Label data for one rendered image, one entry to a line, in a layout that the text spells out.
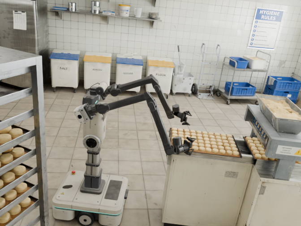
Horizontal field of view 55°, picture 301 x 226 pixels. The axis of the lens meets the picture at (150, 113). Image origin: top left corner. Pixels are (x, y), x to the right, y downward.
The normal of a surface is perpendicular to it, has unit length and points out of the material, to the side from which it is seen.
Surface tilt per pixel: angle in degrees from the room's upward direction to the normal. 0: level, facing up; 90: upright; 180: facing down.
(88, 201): 0
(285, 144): 90
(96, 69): 92
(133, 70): 91
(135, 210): 0
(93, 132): 101
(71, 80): 93
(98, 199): 0
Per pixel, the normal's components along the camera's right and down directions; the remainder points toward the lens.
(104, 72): 0.16, 0.43
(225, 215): -0.07, 0.38
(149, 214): 0.11, -0.92
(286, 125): -0.09, 0.67
